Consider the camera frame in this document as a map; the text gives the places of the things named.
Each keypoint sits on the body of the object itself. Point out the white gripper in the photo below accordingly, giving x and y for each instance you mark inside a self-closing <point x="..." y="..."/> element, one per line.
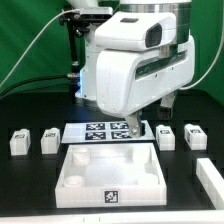
<point x="132" y="71"/>

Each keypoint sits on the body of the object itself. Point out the white square tabletop tray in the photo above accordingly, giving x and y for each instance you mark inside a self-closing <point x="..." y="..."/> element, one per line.
<point x="109" y="175"/>

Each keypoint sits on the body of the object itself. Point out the grey depth camera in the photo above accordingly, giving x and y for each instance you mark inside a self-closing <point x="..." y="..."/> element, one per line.
<point x="96" y="13"/>

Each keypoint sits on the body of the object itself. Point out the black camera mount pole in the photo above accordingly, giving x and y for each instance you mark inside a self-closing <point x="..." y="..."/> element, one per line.
<point x="77" y="28"/>

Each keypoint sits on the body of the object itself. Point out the white marker sheet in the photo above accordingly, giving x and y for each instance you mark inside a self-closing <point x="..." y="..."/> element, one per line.
<point x="102" y="132"/>

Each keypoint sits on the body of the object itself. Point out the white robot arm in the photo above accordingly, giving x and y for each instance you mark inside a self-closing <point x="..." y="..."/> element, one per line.
<point x="180" y="8"/>

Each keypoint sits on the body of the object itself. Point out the white L-shaped obstacle bar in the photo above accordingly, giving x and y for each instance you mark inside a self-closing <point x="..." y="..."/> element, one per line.
<point x="212" y="182"/>

